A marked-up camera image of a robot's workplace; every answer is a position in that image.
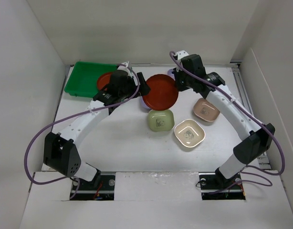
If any purple cable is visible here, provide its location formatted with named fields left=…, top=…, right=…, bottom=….
left=24, top=64, right=140, bottom=200
left=169, top=50, right=286, bottom=195

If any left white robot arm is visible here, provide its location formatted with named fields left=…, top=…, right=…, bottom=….
left=43, top=70, right=150, bottom=189

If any red round plate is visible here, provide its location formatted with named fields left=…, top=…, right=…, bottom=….
left=96, top=72, right=112, bottom=91
left=142, top=74, right=178, bottom=111

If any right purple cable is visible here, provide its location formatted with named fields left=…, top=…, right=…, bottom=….
left=169, top=50, right=286, bottom=195

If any purple square bowl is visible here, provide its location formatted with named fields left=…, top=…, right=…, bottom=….
left=140, top=98, right=150, bottom=111
left=167, top=69, right=175, bottom=79

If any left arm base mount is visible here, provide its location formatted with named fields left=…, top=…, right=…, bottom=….
left=70, top=172, right=116, bottom=201

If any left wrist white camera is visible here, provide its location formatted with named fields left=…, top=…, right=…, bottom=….
left=117, top=62, right=132, bottom=76

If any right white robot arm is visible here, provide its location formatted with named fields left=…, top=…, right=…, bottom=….
left=170, top=51, right=275, bottom=189

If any purple square bowl far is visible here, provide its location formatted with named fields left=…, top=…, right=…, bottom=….
left=167, top=69, right=175, bottom=79

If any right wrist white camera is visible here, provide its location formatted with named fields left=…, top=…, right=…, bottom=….
left=172, top=50, right=189, bottom=61

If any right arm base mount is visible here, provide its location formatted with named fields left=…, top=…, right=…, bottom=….
left=196, top=172, right=246, bottom=200

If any cream square bowl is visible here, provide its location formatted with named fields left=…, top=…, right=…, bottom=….
left=174, top=119, right=206, bottom=148

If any pink square bowl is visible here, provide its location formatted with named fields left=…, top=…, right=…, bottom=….
left=193, top=98, right=220, bottom=122

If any green square bowl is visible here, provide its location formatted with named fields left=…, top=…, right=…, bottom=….
left=147, top=109, right=175, bottom=132

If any green plastic bin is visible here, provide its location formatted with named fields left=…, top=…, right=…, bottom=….
left=64, top=62, right=117, bottom=98

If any wrist white camera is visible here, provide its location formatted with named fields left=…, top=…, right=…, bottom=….
left=172, top=50, right=189, bottom=61
left=117, top=62, right=132, bottom=76

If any purple square bowl near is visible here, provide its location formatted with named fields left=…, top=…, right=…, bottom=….
left=140, top=98, right=150, bottom=111

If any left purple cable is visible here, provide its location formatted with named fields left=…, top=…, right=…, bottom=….
left=24, top=64, right=140, bottom=200

